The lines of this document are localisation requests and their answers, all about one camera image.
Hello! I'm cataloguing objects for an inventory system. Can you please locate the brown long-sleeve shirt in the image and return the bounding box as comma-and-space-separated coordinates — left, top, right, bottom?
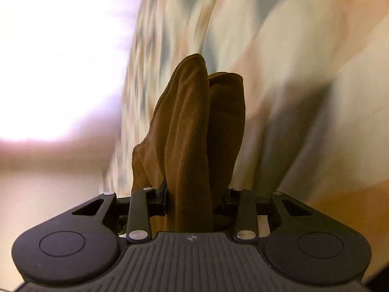
132, 54, 245, 233

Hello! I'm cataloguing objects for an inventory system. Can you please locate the pink sheer curtain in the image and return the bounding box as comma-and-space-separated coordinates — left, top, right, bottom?
1, 94, 121, 172

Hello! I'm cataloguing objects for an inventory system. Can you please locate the checkered pastel quilt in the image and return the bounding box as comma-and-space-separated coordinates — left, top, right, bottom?
104, 0, 388, 279

